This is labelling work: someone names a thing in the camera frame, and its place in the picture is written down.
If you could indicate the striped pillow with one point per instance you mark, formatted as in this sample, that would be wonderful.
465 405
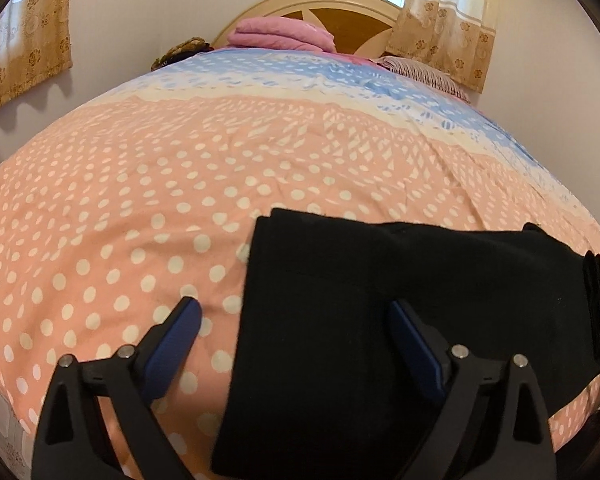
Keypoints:
424 74

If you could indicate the beige window curtain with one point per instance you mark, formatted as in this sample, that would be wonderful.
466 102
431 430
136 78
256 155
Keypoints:
35 44
454 36

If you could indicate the polka dot bedspread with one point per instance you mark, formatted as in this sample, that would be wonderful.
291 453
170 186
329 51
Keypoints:
149 193

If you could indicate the folded pink blanket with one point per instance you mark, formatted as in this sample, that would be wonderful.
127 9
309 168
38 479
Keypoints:
278 33

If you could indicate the beige window curtain left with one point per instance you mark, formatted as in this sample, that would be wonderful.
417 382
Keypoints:
35 44

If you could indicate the black pants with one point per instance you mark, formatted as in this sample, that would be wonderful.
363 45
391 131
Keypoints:
321 387

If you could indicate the cream wooden headboard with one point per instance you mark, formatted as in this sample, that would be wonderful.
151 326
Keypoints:
359 27

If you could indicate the beige window curtain centre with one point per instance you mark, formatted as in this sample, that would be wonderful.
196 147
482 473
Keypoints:
454 36

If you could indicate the brown patterned cloth bundle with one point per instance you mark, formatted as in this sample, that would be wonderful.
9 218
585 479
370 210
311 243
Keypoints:
180 52

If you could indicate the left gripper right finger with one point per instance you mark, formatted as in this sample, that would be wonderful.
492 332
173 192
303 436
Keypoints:
489 419

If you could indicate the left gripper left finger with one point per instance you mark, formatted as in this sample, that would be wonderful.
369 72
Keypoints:
72 440

